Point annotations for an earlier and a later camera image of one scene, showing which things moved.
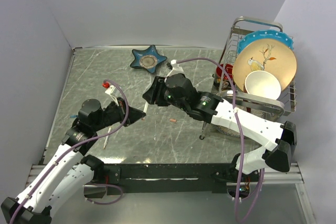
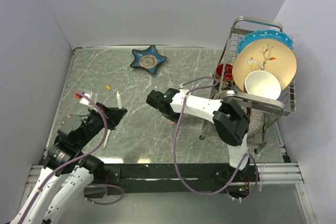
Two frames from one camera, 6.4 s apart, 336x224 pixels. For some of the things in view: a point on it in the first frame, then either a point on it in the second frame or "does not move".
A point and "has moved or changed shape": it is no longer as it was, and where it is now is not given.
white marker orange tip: (145, 109) has moved or changed shape
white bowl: (263, 84) does not move
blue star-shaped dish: (147, 59) does not move
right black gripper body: (164, 97) -> (174, 117)
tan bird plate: (268, 55) does not move
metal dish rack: (254, 70) does not move
